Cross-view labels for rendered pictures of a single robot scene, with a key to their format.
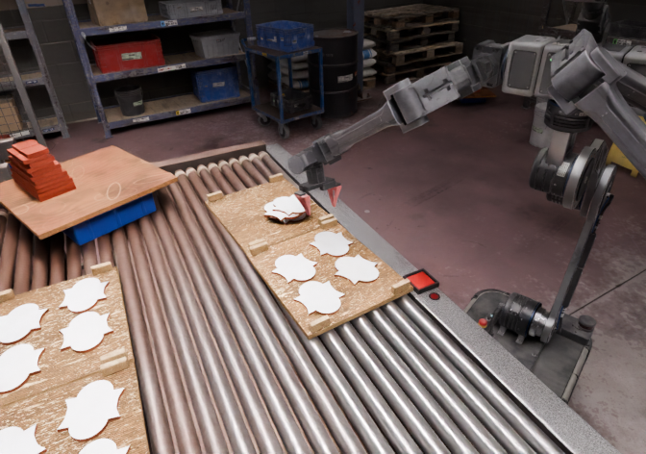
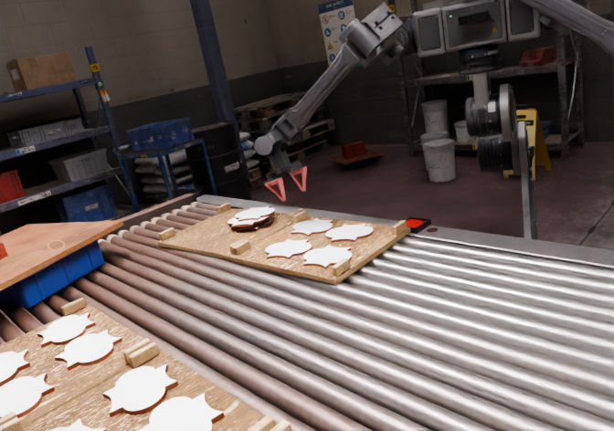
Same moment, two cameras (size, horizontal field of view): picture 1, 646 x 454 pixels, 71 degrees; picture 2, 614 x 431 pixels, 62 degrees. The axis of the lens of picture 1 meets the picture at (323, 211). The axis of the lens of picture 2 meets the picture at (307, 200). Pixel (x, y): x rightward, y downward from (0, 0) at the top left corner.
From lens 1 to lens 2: 0.57 m
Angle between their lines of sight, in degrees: 20
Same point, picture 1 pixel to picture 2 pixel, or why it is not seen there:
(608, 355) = not seen: hidden behind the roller
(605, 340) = not seen: hidden behind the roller
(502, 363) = (520, 244)
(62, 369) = (79, 381)
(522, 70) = (430, 33)
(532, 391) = (556, 249)
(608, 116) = not seen: outside the picture
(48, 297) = (20, 345)
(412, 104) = (368, 36)
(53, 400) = (86, 401)
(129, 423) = (190, 384)
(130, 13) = not seen: outside the picture
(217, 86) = (90, 208)
